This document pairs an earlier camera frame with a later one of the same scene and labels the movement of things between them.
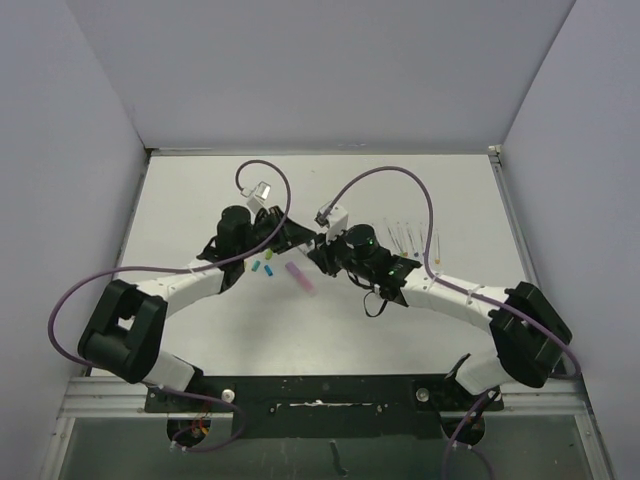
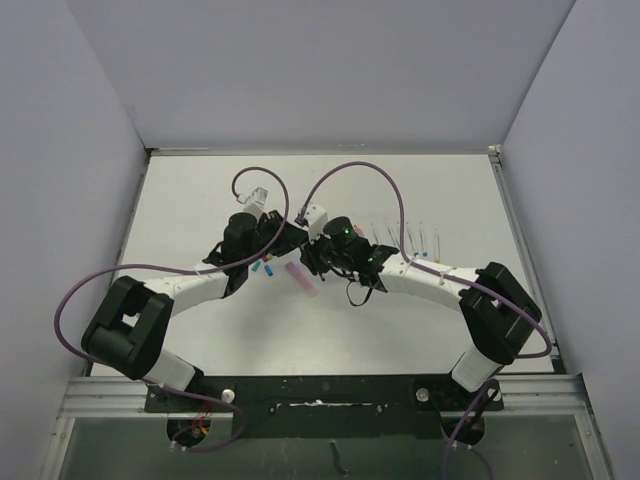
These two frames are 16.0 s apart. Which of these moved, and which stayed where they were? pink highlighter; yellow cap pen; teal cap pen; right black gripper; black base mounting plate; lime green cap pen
Moved: lime green cap pen; teal cap pen
Stayed: right black gripper; pink highlighter; yellow cap pen; black base mounting plate
